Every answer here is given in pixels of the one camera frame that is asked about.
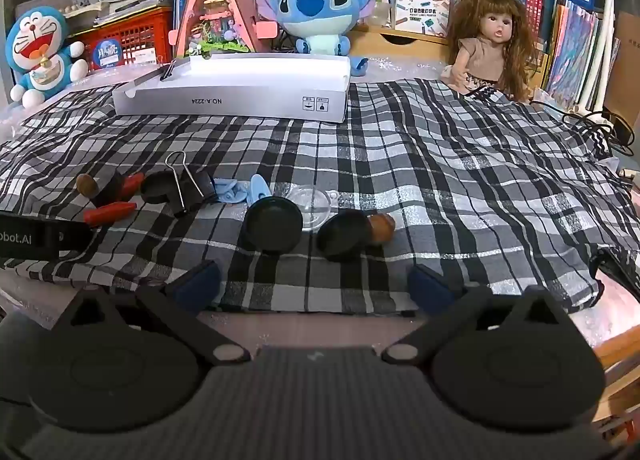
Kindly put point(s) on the black and white checkered cloth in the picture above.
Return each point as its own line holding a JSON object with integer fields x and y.
{"x": 450, "y": 190}

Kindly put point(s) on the white cardboard box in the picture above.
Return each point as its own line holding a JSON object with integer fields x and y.
{"x": 230, "y": 85}

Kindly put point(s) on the pink triangular diorama house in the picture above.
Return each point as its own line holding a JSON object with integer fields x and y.
{"x": 220, "y": 15}

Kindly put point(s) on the black round lid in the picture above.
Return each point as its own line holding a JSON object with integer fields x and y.
{"x": 272, "y": 225}
{"x": 152, "y": 188}

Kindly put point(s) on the white pipe rack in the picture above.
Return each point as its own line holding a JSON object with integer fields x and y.
{"x": 605, "y": 40}

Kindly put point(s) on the blue plastic clip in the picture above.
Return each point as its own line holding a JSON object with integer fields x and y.
{"x": 230, "y": 191}
{"x": 259, "y": 187}

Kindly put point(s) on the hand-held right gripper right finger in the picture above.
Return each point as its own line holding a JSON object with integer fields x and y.
{"x": 429, "y": 286}

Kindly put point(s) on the blue robot cat plush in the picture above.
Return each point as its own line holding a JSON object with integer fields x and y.
{"x": 37, "y": 40}

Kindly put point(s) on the brown cardboard box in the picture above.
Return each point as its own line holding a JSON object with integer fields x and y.
{"x": 629, "y": 65}

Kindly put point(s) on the small black binder clip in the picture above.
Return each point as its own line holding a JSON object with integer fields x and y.
{"x": 170, "y": 71}

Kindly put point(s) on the blue alien plush toy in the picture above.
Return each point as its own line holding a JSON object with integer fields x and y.
{"x": 315, "y": 5}

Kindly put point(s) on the white colourful printed carton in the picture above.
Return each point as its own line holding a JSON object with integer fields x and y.
{"x": 420, "y": 13}

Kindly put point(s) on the row of colourful thin books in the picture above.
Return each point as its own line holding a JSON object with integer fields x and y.
{"x": 575, "y": 50}

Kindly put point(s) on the clear round plastic cap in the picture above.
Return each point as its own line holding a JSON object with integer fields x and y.
{"x": 315, "y": 210}

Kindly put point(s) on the red plastic clip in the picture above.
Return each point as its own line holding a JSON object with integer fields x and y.
{"x": 110, "y": 212}
{"x": 134, "y": 183}

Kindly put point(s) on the large black binder clip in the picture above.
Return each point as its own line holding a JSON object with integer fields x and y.
{"x": 192, "y": 192}

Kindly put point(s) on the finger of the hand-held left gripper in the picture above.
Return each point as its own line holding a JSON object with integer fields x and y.
{"x": 70, "y": 236}

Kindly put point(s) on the doll with brown hair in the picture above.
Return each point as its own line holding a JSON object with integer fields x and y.
{"x": 492, "y": 35}

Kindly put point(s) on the red plastic crate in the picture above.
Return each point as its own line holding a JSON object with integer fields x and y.
{"x": 135, "y": 35}

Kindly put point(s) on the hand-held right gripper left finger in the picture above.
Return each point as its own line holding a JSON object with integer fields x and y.
{"x": 196, "y": 284}

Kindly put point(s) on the white power strip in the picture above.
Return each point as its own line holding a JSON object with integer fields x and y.
{"x": 592, "y": 116}

